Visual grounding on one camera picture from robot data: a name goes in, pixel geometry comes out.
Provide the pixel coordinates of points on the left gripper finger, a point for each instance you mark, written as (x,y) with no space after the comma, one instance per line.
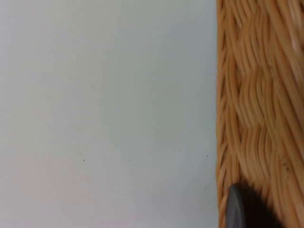
(247,209)

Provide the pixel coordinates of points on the pale brown wicker basket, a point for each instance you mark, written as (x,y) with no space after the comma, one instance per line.
(256,95)

